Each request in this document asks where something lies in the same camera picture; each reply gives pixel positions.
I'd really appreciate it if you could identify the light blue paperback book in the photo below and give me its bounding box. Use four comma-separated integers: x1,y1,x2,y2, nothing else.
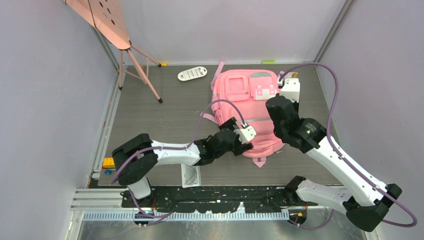
284,72,298,79

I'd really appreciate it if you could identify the yellow blue toy car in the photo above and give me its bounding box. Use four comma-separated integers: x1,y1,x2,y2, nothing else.
101,157,115,175

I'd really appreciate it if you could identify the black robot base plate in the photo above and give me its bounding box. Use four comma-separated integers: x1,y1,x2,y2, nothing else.
137,185,306,214

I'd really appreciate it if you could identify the pink student backpack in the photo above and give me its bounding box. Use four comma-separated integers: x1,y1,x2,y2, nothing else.
203,61,284,168

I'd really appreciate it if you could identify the white oval tag card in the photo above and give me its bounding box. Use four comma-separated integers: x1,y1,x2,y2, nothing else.
177,66,208,82

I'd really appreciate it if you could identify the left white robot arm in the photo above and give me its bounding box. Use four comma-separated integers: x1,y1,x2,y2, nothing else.
111,117,257,207

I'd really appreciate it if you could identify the clear plastic stationery pack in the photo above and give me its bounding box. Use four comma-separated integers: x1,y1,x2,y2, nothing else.
181,164,202,188

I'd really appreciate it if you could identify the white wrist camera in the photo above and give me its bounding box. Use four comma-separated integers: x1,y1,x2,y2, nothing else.
234,125,257,144
278,78,301,104

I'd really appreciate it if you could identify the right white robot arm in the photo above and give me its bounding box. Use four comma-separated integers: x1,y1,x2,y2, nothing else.
265,95,402,232

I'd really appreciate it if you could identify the pink tripod stand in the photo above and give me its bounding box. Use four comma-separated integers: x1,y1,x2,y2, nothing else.
64,0,163,104

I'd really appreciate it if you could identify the green tape marker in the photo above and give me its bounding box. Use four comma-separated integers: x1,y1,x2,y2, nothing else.
261,60,276,65

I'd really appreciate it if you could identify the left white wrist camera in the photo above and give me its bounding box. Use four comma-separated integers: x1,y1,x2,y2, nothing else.
234,125,257,144

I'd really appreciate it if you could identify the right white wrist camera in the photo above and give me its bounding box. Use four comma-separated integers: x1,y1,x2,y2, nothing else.
278,78,301,104

